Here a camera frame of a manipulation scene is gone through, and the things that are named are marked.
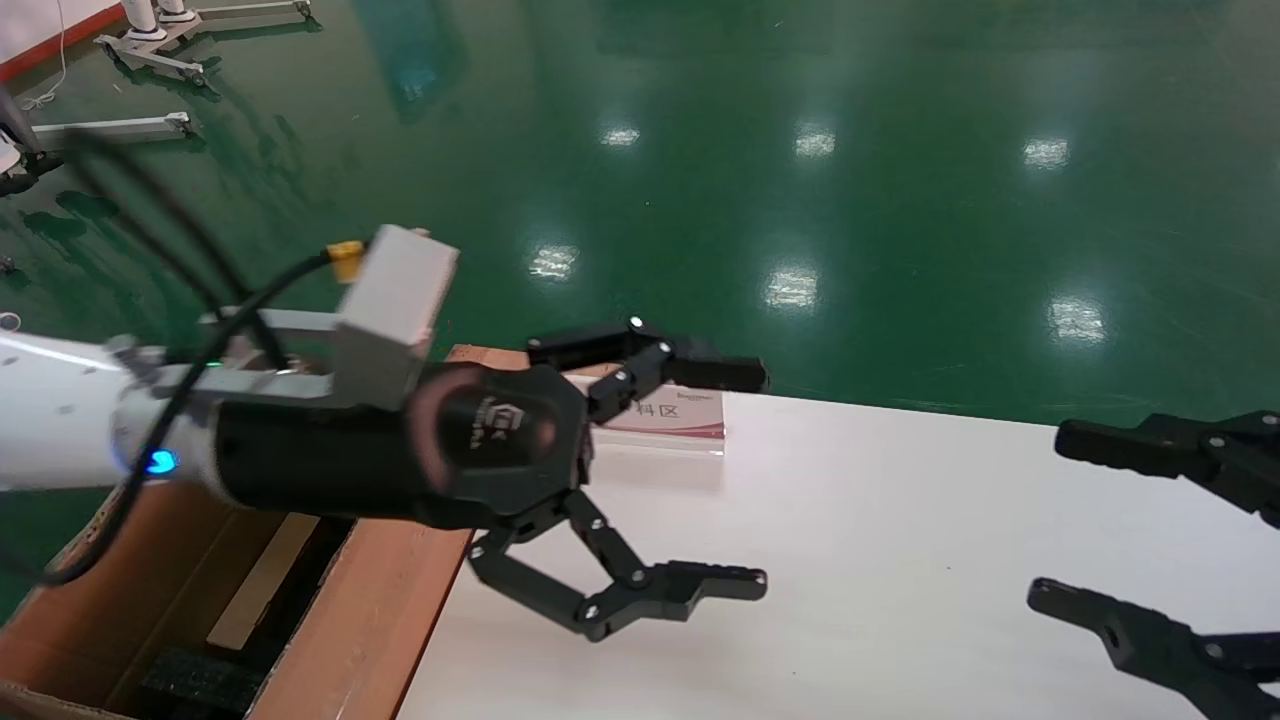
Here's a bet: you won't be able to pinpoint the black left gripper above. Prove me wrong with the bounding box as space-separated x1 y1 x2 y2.
210 317 769 643

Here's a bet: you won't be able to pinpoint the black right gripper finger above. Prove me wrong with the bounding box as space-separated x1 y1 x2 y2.
1028 577 1280 720
1055 410 1280 529

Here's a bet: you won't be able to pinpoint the large open cardboard box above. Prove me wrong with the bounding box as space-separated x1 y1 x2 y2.
0 345 531 720

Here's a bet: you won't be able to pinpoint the acrylic red-white table sign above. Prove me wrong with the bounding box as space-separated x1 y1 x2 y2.
595 388 726 457

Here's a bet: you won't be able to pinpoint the white stand base legs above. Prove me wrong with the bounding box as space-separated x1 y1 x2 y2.
95 0 313 83

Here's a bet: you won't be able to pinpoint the white floor cable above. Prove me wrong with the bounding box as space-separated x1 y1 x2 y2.
18 0 71 111

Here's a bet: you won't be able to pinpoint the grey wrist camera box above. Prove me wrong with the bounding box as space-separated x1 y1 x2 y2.
335 225 461 411

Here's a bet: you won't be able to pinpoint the black foam block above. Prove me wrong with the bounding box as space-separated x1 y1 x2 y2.
140 648 266 720

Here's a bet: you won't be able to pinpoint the small cardboard box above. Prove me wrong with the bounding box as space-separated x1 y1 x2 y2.
205 513 323 653

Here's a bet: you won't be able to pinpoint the dark grey humanoid robot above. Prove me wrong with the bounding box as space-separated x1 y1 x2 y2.
0 88 61 196

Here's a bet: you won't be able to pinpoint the thin black yellow-tagged cable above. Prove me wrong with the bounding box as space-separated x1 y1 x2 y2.
0 238 366 591

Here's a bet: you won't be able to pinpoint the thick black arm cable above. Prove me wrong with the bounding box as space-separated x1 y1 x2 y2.
60 130 291 373

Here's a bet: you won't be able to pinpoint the white humanoid robot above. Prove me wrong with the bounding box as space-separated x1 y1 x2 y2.
122 0 198 41

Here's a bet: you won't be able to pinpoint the silver camera mount bracket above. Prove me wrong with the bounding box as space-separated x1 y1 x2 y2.
110 308 346 406

